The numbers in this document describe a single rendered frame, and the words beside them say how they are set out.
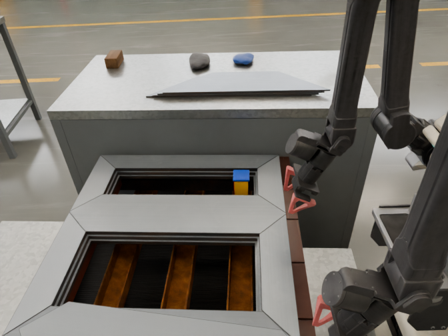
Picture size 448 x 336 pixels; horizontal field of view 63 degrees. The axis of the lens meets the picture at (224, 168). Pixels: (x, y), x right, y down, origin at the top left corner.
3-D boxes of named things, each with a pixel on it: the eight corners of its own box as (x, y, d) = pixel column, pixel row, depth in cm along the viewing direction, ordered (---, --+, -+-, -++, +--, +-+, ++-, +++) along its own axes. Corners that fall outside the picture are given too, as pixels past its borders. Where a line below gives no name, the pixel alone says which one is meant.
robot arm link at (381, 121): (429, 131, 89) (420, 120, 93) (402, 111, 85) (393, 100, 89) (399, 157, 93) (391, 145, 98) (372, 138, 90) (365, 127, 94)
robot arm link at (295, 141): (354, 141, 89) (345, 123, 96) (314, 124, 86) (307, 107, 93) (326, 176, 95) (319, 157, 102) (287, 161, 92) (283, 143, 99)
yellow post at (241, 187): (235, 219, 145) (234, 182, 133) (235, 210, 149) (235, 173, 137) (248, 219, 144) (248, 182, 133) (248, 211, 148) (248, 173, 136)
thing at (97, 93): (49, 119, 147) (46, 111, 144) (98, 62, 194) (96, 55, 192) (381, 117, 139) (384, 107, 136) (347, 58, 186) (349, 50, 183)
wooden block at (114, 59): (118, 68, 176) (116, 58, 173) (106, 69, 176) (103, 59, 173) (124, 59, 186) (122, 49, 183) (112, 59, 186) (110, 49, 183)
